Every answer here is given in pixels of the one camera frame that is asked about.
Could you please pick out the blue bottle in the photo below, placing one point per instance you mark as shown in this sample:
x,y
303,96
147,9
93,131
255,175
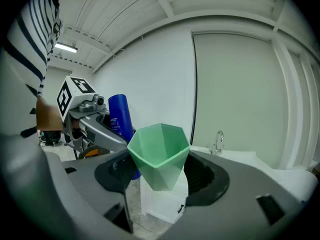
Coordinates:
x,y
120,111

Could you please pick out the white vanity cabinet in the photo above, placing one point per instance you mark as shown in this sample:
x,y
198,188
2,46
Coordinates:
x,y
162,204

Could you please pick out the ceiling tube light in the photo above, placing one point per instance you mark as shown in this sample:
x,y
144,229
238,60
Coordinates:
x,y
65,47

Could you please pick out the chrome faucet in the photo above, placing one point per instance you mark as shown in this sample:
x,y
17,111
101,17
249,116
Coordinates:
x,y
220,140

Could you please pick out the striped shirt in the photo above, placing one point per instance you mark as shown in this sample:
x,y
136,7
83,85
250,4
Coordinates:
x,y
27,46

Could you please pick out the person's left hand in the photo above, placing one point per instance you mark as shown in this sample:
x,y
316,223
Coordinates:
x,y
75,124

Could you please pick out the person's left forearm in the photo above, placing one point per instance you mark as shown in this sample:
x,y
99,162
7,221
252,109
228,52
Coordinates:
x,y
48,116

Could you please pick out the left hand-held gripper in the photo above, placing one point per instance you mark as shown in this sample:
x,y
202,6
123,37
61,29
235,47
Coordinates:
x,y
75,104

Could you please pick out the white wash basin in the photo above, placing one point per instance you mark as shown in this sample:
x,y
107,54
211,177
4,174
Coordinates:
x,y
250,159

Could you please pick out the black mesh stool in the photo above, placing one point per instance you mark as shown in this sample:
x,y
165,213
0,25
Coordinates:
x,y
83,153

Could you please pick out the orange box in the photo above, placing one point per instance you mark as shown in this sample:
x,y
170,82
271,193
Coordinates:
x,y
91,152

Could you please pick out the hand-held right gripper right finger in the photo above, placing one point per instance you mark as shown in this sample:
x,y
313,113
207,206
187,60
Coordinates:
x,y
225,209

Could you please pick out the green plastic cup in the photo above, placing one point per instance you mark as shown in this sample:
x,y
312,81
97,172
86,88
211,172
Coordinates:
x,y
160,154

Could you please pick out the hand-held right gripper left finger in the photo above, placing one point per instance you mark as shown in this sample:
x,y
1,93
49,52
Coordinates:
x,y
85,181

